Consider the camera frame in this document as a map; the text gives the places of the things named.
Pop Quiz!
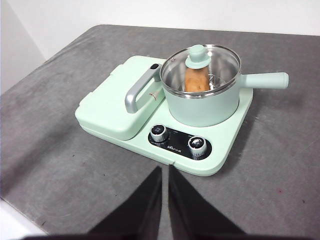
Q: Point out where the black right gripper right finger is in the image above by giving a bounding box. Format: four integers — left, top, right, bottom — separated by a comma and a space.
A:
167, 164, 247, 237

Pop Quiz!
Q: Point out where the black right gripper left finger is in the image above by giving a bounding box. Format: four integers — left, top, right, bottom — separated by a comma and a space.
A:
87, 166, 163, 237

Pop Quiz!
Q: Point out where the brown potato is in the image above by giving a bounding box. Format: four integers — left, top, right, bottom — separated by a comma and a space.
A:
184, 65, 210, 93

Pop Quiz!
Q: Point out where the glass lid with green knob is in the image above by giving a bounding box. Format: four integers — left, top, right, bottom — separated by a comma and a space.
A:
159, 44, 241, 97

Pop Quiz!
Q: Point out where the silver control knob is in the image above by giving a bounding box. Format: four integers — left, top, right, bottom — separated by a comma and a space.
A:
150, 124, 169, 143
187, 136, 208, 158

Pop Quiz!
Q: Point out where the green breakfast machine base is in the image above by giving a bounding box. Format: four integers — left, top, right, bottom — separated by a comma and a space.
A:
74, 55, 254, 177

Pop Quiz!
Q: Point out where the green pot with handle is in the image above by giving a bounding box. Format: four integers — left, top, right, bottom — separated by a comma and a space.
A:
159, 44, 290, 128

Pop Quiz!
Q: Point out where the silver cover handle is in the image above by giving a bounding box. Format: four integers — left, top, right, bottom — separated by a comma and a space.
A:
124, 63, 162, 114

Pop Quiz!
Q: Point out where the metal wire steamer rack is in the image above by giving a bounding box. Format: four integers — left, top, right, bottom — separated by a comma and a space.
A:
208, 72, 220, 90

